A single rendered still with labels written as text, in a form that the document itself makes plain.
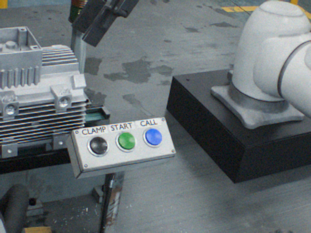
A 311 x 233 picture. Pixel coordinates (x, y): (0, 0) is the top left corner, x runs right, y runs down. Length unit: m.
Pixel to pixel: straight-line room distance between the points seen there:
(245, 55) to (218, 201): 0.34
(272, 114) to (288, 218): 0.26
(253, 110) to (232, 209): 0.25
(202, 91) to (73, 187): 0.45
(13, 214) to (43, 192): 0.71
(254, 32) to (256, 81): 0.11
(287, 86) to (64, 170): 0.51
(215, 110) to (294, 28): 0.28
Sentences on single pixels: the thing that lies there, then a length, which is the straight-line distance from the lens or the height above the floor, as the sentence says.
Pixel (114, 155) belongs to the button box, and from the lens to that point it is 0.94.
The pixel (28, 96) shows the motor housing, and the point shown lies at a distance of 1.05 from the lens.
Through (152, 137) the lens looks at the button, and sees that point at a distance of 0.97.
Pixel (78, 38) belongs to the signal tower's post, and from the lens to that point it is 1.44.
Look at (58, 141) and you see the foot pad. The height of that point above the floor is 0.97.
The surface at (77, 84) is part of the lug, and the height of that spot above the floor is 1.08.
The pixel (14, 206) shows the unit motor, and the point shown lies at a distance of 0.49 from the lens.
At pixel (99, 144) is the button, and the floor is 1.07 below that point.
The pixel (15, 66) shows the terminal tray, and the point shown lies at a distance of 1.03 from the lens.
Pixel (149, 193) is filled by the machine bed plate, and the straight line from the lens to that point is 1.27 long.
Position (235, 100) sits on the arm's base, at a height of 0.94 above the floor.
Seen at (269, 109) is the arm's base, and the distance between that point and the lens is 1.39.
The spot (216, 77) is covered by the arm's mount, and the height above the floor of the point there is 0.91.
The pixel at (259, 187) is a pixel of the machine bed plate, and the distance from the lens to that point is 1.37.
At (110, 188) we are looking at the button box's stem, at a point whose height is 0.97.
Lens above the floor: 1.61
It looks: 33 degrees down
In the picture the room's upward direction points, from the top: 12 degrees clockwise
